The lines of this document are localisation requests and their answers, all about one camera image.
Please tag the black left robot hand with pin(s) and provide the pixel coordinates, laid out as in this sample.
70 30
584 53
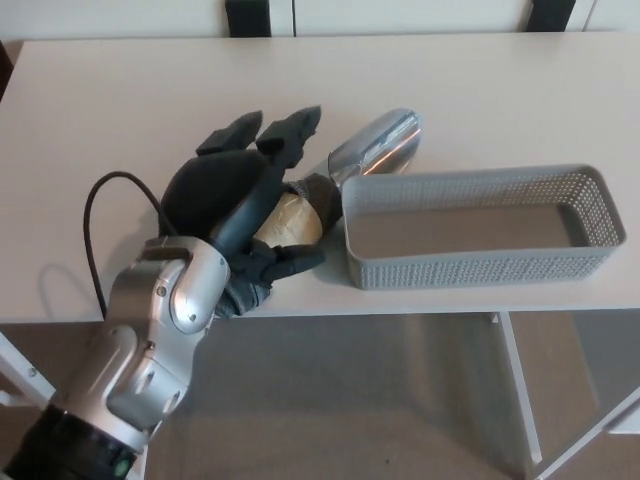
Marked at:
210 195

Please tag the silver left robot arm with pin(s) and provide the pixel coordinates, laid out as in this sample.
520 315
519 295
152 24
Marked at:
140 340

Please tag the white desk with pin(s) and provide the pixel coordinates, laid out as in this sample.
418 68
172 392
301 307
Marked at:
125 100

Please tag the black chair back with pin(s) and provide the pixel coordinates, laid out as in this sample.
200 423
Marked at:
248 17
547 14

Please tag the dark brown furniture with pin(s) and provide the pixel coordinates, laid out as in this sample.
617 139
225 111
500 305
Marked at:
4 67

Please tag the white cabinet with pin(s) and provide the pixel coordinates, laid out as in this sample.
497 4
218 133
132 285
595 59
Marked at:
400 12

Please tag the grey perforated plastic basket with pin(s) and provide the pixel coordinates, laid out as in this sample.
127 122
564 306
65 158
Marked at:
475 272

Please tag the white paper sheet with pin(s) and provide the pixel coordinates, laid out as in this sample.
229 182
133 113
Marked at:
627 422

